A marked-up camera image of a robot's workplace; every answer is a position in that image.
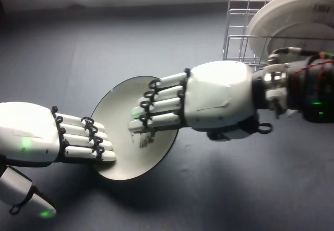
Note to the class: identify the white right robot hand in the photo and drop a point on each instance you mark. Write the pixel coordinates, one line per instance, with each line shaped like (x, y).
(216, 95)

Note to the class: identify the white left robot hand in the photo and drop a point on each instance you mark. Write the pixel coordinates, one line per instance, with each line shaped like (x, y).
(26, 131)

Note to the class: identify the white plate with dark rim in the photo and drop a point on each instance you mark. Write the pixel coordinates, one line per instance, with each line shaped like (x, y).
(122, 152)
(287, 14)

